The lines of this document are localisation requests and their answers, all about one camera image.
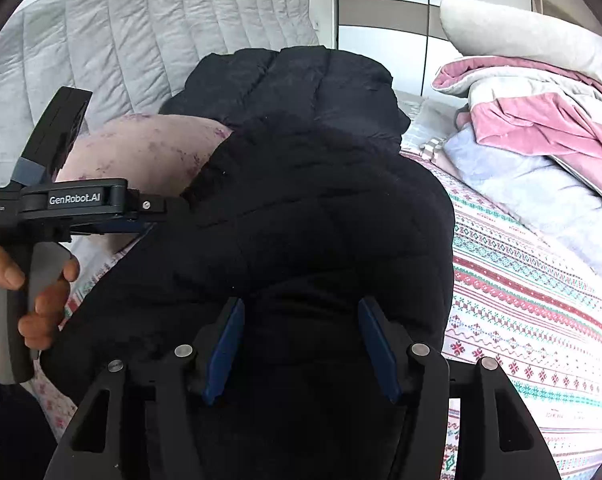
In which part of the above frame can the black quilted coat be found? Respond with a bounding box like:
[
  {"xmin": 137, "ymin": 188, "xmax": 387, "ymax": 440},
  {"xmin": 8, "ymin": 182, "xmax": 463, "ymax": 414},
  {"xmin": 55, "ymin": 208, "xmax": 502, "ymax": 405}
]
[{"xmin": 42, "ymin": 116, "xmax": 455, "ymax": 479}]

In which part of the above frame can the person's left hand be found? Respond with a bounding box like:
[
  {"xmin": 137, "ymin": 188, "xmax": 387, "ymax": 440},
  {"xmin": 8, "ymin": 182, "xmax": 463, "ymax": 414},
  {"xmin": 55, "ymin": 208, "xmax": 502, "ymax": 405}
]
[{"xmin": 0, "ymin": 244, "xmax": 81, "ymax": 386}]

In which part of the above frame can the patterned knit bedspread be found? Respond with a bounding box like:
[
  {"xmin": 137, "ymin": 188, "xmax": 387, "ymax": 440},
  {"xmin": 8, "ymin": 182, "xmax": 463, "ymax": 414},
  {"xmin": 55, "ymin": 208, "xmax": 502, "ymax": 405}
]
[{"xmin": 30, "ymin": 158, "xmax": 602, "ymax": 479}]

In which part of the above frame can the pink floral pillow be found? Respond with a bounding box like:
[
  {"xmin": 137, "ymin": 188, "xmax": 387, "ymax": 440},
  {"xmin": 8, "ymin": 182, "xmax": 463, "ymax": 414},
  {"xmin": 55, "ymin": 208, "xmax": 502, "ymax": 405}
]
[{"xmin": 55, "ymin": 112, "xmax": 235, "ymax": 252}]

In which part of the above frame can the grey quilted headboard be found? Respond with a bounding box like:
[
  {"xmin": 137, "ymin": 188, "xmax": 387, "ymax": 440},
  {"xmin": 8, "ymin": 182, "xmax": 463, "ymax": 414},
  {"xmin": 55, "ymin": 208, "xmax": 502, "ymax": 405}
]
[{"xmin": 0, "ymin": 0, "xmax": 318, "ymax": 186}]

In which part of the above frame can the light blue garment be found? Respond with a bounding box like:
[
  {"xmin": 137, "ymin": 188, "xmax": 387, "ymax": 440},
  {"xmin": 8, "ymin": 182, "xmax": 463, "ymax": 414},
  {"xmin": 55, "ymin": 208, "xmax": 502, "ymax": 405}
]
[{"xmin": 443, "ymin": 124, "xmax": 602, "ymax": 278}]

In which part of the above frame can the pink white striped quilt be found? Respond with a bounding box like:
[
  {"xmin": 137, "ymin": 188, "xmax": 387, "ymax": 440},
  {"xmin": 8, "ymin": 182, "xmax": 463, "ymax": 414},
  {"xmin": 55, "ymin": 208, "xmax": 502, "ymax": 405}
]
[{"xmin": 432, "ymin": 55, "xmax": 602, "ymax": 196}]

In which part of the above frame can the dark puffer jacket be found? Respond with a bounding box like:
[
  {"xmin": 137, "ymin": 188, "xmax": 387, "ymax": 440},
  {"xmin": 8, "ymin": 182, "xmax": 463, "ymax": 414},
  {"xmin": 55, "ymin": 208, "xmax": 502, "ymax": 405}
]
[{"xmin": 159, "ymin": 46, "xmax": 411, "ymax": 153}]

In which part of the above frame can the cream pillow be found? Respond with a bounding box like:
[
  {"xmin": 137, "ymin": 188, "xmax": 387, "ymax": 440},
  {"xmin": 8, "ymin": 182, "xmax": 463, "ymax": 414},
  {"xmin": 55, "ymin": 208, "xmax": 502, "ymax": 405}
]
[{"xmin": 440, "ymin": 0, "xmax": 602, "ymax": 84}]

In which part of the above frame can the white wardrobe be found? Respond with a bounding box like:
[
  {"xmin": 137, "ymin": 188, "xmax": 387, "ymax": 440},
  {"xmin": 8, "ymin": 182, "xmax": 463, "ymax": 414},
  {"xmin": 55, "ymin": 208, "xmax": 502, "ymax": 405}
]
[{"xmin": 336, "ymin": 0, "xmax": 542, "ymax": 105}]

